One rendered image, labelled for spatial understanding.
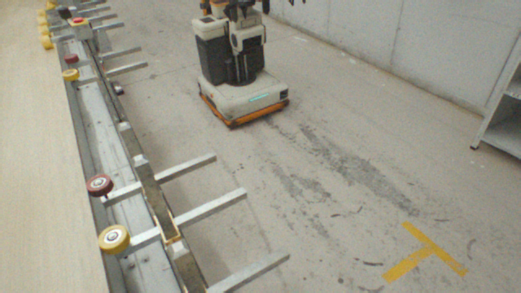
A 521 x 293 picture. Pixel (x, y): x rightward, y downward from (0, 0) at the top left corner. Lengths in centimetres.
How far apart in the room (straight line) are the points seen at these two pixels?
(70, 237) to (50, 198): 21
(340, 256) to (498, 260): 83
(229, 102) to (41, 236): 182
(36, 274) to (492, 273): 200
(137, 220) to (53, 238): 39
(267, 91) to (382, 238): 146
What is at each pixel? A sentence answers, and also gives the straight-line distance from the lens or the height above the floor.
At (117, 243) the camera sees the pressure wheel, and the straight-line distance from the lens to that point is 97.
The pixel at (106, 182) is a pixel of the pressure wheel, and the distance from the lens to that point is 116.
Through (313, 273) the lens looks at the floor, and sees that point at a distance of 186.
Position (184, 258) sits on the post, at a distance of 65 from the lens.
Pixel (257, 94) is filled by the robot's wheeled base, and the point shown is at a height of 27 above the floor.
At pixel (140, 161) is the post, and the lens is 78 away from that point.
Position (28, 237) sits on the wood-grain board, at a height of 90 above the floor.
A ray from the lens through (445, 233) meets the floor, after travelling 219.
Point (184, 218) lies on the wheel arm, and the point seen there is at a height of 85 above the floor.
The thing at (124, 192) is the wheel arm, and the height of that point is 83.
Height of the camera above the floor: 163
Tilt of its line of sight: 41 degrees down
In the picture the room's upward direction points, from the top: 5 degrees counter-clockwise
